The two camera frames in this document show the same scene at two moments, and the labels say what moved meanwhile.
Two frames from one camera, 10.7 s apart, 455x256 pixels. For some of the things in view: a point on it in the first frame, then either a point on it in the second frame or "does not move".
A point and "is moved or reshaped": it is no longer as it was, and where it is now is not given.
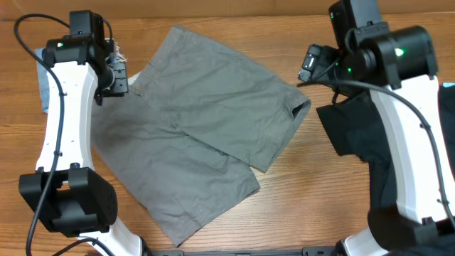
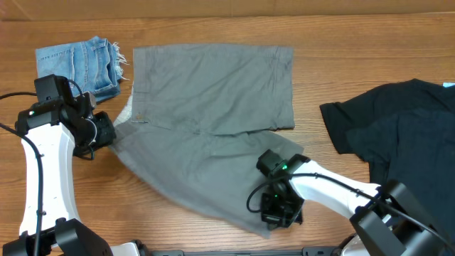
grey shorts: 183,141 is moved or reshaped
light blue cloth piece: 447,84 does not move
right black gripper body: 312,65 to 276,212
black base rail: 179,252 does not move
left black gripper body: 115,82 to 97,134
